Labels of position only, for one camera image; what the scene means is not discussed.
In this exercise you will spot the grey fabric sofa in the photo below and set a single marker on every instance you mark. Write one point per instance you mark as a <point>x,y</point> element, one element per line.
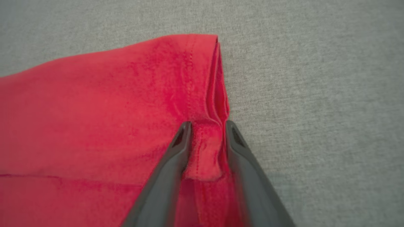
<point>315,78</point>

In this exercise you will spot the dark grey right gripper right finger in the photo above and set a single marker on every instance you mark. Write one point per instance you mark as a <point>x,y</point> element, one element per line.
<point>252,183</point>

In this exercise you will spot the red basketball jersey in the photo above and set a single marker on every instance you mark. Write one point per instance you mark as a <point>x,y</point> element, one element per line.
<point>94,126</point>

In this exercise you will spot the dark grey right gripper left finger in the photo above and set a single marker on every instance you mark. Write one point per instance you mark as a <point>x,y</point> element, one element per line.
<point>161,183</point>

